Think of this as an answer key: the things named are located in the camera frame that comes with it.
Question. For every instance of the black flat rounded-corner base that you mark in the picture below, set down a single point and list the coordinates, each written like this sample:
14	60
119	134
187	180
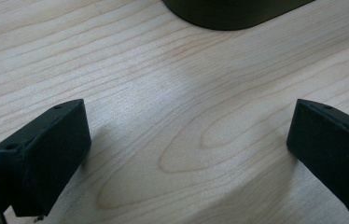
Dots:
231	14

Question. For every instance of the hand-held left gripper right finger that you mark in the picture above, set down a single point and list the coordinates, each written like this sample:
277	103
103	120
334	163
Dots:
334	155

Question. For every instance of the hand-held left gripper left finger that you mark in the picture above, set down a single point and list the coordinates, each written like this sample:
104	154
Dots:
45	161

